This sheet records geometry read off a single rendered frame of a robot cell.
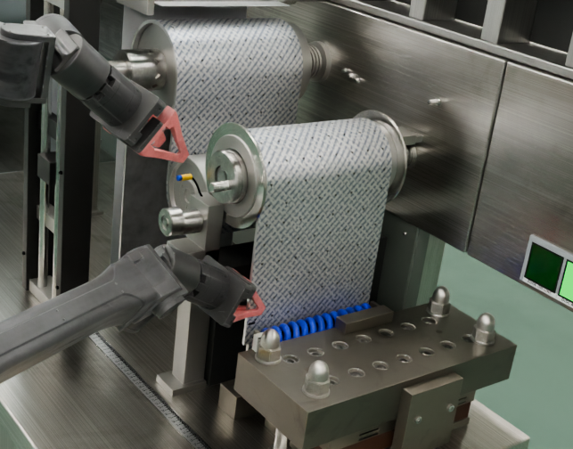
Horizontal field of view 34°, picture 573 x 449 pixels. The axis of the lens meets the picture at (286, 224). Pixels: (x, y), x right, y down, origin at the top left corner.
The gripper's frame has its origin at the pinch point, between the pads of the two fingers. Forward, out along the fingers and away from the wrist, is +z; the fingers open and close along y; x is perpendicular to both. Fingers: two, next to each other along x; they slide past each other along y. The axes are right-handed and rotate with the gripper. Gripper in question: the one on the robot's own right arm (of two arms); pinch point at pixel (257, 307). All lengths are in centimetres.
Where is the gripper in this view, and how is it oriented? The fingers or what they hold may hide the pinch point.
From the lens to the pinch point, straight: 134.7
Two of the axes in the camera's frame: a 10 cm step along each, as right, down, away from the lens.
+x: 5.1, -8.6, -0.3
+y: 5.9, 3.8, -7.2
